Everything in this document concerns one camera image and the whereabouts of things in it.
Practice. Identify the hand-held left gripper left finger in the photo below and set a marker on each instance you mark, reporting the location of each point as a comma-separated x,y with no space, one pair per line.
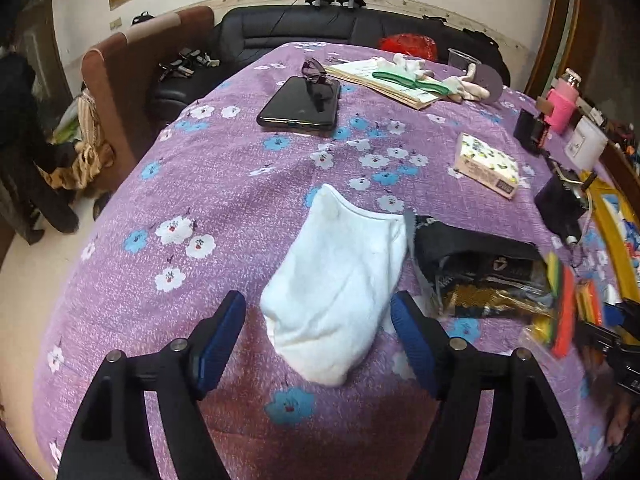
220,345

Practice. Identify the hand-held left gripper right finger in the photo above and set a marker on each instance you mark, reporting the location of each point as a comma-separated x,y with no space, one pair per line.
415,345

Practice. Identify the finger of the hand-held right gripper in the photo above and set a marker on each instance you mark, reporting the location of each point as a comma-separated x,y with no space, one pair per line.
605,332
627,310

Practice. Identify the yellow tray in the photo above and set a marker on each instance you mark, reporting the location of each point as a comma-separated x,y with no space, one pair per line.
612,240

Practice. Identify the white sock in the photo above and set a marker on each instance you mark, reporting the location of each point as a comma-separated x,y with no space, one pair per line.
340,280

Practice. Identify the black patterned pouch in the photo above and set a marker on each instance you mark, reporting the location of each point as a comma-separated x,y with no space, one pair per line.
475,250

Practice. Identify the wooden headboard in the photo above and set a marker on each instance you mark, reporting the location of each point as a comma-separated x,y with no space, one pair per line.
622,170

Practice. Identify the white plastic jar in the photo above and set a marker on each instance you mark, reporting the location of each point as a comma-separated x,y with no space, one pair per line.
587,142

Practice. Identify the purple floral bedsheet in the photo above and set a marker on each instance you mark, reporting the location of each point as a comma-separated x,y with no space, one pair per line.
225,170

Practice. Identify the floral tissue pack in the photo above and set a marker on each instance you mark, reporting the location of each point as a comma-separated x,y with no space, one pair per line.
487,165

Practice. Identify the black box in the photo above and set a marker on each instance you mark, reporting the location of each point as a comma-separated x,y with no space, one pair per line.
532,130

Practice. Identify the pink bottle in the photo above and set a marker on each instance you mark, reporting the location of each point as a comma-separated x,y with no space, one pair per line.
562,102

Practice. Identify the striped tan cloth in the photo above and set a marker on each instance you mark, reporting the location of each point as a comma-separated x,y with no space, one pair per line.
85,150

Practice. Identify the black smartphone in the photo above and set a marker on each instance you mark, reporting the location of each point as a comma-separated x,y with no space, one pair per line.
300,107

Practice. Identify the cream plush toy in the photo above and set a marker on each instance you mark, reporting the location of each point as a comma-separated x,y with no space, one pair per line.
465,87

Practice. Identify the green looped item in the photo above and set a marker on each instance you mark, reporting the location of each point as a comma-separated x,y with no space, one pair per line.
400,79

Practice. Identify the grey round lid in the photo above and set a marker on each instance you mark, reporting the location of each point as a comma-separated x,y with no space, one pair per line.
487,82

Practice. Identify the paper notebook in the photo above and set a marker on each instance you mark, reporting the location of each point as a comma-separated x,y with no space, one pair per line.
365,75

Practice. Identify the white cotton glove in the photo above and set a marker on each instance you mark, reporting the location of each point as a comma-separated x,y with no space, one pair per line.
410,62

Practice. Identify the black and silver tools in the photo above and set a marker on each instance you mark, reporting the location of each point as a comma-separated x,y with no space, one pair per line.
185,62

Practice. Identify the dark sunglasses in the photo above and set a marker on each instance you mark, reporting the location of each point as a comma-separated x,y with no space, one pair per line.
317,77

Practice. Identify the brown armchair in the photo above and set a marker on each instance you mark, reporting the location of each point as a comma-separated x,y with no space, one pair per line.
145,70

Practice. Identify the clear plastic cup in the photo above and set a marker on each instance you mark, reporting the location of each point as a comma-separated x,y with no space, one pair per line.
462,60

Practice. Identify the red plastic bag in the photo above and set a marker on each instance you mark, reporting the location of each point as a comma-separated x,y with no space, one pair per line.
407,45

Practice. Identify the black leather sofa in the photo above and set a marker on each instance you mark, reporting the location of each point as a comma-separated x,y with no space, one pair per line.
280,30

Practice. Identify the wall socket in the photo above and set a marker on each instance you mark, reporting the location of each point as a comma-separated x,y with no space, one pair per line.
116,23

